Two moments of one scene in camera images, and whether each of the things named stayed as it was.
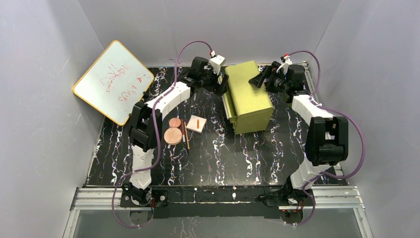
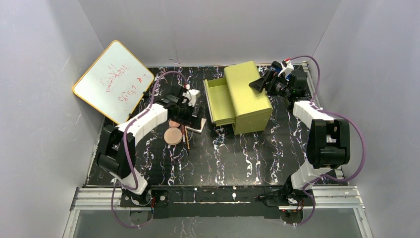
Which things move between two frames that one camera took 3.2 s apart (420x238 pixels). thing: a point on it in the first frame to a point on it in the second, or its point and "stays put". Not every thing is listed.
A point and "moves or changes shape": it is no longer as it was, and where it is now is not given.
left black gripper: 218,83 to 187,116
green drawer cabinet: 248,105 moves or changes shape
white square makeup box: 192,124 stays put
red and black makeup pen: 183,137 stays put
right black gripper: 265,76 stays put
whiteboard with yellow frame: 114,83 stays put
